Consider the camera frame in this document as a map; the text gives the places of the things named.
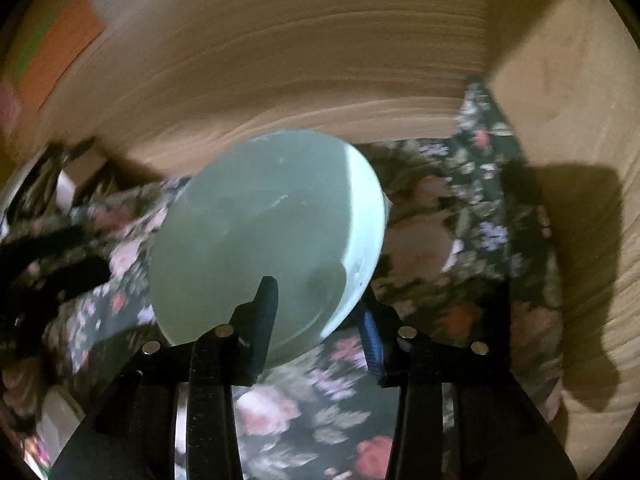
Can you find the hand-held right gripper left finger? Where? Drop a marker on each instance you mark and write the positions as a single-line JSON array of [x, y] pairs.
[[261, 332]]

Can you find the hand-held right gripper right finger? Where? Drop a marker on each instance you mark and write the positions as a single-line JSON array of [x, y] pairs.
[[374, 350]]

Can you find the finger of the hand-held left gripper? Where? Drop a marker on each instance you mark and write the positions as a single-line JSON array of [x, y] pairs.
[[65, 240], [82, 280]]

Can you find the mint green bowl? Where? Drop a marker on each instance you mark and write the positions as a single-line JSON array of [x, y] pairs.
[[240, 230]]

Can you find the floral dark green cloth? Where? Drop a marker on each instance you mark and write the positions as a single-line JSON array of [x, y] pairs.
[[450, 240]]

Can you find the pink sticky note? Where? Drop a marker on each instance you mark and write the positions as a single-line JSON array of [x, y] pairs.
[[9, 102]]

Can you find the orange sticky note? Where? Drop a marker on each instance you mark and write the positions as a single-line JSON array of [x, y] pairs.
[[60, 50]]

